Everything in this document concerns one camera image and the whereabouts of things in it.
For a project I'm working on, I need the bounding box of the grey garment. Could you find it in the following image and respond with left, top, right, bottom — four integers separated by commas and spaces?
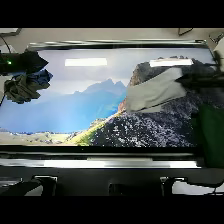
124, 67, 187, 113

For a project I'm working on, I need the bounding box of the blue garment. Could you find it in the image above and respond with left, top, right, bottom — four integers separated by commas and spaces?
27, 68, 54, 90

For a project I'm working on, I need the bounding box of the olive garment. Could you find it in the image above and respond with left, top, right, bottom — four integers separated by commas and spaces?
3, 73, 43, 105

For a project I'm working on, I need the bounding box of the green garment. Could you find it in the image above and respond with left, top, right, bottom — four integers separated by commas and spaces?
191, 103, 224, 169

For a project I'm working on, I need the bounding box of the silver frame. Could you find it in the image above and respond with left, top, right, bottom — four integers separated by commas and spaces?
0, 39, 224, 197

